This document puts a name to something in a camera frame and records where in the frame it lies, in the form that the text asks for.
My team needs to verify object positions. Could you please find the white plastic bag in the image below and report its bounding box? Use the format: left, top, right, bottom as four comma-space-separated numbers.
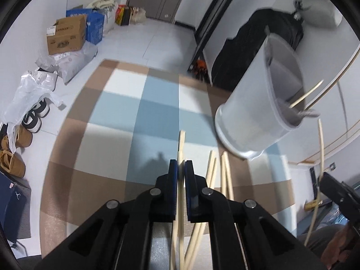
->
129, 6, 147, 23

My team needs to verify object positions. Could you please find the black door frame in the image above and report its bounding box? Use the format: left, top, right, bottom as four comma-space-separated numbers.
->
187, 0, 251, 76

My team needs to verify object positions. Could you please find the white woven sack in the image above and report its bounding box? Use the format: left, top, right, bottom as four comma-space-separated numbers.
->
98, 1, 119, 34

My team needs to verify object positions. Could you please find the single wooden chopstick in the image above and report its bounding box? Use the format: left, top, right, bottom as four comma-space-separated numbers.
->
290, 79, 324, 109
169, 130, 186, 270

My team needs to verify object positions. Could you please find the clear plastic bag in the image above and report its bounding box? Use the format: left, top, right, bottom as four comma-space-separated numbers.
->
1, 70, 66, 154

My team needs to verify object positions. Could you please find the beige folded cloth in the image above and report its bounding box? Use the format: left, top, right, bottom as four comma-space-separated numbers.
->
86, 0, 117, 9

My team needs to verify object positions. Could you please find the blue cardboard box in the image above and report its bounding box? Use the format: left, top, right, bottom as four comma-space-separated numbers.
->
66, 5, 106, 45

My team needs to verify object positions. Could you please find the brown cardboard box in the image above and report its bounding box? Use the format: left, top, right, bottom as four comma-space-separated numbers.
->
46, 15, 87, 56

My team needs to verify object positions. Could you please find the beige hanging bag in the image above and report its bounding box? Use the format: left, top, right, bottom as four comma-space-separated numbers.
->
292, 0, 345, 29

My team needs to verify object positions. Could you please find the white utensil holder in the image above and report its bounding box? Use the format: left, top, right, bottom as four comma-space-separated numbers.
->
214, 32, 306, 161

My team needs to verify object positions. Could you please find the black white sneaker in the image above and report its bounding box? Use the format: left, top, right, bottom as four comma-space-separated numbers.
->
29, 100, 50, 118
22, 112, 43, 133

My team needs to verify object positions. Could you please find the black backpack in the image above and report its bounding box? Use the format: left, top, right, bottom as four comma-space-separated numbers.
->
211, 8, 305, 91

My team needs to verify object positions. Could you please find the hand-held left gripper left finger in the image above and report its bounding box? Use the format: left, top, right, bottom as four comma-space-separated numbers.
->
34, 159, 179, 270

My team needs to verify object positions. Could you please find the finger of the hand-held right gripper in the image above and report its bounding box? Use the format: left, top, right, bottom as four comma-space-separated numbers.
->
320, 171, 343, 203

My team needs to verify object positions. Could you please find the navy shoe box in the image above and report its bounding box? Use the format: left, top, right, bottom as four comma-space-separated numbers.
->
0, 171, 32, 241

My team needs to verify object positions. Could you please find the grey plastic mailer bag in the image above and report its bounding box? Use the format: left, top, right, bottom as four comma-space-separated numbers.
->
36, 41, 98, 84

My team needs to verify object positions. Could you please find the person's right hand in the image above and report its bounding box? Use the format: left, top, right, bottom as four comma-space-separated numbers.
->
321, 226, 360, 270

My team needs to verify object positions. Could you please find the orange black object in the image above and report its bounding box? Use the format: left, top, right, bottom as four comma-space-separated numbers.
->
191, 58, 209, 81

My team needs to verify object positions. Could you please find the checked tablecloth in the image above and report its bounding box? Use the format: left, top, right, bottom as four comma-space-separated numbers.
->
39, 59, 297, 259

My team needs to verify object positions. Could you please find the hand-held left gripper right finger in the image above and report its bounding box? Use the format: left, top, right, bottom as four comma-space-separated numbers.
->
184, 160, 328, 270

